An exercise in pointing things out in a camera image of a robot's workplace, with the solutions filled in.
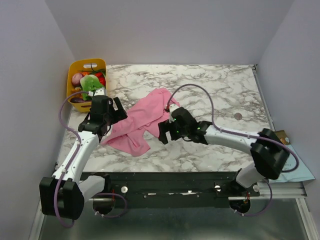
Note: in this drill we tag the red toy pepper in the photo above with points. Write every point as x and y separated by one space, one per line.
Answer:
101 78

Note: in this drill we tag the purple toy onion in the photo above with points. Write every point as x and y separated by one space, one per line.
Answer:
76 79

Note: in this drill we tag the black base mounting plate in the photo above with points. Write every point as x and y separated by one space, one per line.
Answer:
167 189

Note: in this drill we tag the orange toy carrot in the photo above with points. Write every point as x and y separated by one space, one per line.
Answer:
85 73

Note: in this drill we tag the aluminium frame rail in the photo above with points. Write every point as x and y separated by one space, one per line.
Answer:
287 190

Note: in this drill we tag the purple toy eggplant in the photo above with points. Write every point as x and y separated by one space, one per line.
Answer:
77 100

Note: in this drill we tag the pink t-shirt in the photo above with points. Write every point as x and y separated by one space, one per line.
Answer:
128 135

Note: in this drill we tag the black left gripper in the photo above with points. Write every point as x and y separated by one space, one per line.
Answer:
119 114

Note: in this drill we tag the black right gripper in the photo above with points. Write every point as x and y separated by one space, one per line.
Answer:
167 128

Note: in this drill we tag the blue snack bag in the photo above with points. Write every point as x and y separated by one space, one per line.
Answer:
301 174

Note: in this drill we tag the yellow plastic basket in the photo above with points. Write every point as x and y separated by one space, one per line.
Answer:
91 66

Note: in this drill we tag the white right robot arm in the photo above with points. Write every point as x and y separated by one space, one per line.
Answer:
268 153

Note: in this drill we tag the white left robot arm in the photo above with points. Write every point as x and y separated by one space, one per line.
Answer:
64 194

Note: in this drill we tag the green toy lettuce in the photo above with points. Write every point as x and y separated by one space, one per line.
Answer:
90 83

